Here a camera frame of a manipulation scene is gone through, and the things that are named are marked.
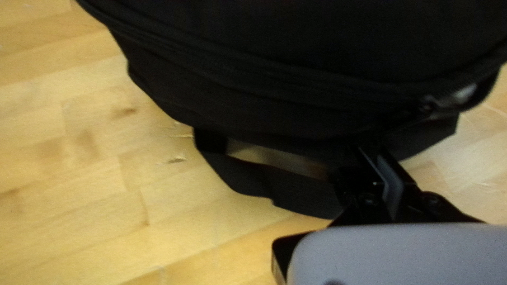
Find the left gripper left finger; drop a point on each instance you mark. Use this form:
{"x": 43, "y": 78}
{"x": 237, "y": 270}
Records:
{"x": 366, "y": 190}

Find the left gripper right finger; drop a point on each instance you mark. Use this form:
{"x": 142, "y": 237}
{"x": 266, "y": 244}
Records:
{"x": 396, "y": 186}

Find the black backpack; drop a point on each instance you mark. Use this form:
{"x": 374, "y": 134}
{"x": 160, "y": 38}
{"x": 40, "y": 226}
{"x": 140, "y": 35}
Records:
{"x": 277, "y": 59}

